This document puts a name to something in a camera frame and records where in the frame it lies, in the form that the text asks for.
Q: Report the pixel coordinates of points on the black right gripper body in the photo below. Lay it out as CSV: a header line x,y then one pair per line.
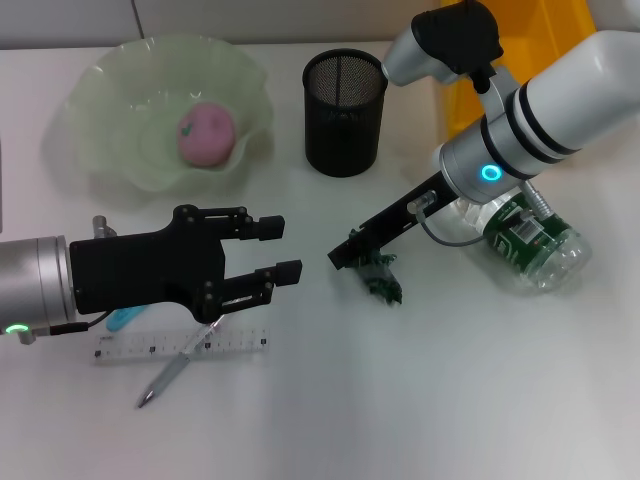
x,y
407,215

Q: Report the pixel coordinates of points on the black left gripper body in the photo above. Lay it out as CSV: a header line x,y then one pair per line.
x,y
140,270

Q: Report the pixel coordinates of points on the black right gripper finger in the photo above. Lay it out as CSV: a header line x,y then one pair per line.
x,y
345,255

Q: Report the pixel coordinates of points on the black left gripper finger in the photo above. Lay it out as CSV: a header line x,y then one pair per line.
x,y
289,273
271,227

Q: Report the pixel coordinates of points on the green plastic wrapper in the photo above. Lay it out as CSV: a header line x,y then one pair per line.
x,y
382,285

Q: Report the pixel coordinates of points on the pink toy peach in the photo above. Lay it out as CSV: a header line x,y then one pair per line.
x,y
207,132

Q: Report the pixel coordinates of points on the clear green-label water bottle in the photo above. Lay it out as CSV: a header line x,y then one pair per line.
x,y
545,250

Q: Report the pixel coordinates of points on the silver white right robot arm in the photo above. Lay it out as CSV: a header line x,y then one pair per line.
x,y
565,110

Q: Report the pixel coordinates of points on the blue sheathed scissors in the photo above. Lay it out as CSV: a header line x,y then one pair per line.
x,y
122,317

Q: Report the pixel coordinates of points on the clear plastic ruler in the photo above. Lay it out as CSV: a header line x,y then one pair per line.
x,y
125,347

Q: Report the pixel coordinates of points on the black mesh pen holder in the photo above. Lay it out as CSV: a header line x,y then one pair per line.
x,y
345,130

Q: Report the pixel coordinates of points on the silver ballpoint pen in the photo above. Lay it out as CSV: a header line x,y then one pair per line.
x,y
165,377

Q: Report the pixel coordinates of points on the green glass fruit plate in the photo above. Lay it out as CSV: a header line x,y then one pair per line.
x,y
125,125

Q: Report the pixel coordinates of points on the yellow plastic bin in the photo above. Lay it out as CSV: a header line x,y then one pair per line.
x,y
540,40

